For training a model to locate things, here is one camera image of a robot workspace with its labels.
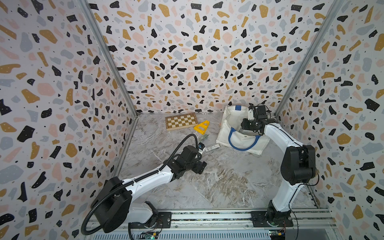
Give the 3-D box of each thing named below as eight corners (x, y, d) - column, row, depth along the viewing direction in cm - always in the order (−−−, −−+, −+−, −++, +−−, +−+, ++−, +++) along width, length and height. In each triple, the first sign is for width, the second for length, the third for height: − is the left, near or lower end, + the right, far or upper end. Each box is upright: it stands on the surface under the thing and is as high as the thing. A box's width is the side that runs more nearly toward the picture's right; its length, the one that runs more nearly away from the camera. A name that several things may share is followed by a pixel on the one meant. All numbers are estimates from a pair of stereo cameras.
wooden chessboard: (167, 130, 112) (166, 128, 110) (165, 119, 120) (165, 116, 118) (198, 125, 116) (198, 122, 114) (194, 114, 124) (194, 111, 122)
